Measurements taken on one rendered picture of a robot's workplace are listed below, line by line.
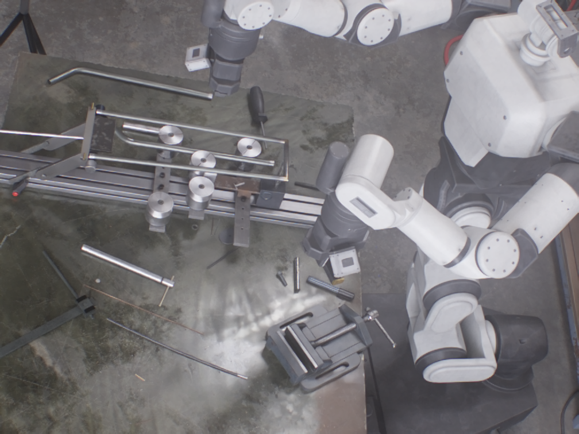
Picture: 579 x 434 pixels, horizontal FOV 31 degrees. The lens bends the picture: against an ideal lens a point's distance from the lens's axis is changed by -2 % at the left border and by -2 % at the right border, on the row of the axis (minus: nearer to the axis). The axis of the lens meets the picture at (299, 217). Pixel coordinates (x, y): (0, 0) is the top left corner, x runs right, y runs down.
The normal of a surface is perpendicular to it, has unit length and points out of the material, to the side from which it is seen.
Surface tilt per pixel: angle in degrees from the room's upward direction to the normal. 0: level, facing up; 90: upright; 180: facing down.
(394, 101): 0
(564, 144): 37
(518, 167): 101
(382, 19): 77
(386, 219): 92
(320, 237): 92
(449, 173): 91
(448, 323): 90
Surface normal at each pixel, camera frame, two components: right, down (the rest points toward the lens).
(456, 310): 0.15, 0.81
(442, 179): -0.96, -0.01
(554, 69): 0.23, -0.58
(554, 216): 0.32, 0.09
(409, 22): 0.48, 0.63
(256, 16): 0.35, 0.80
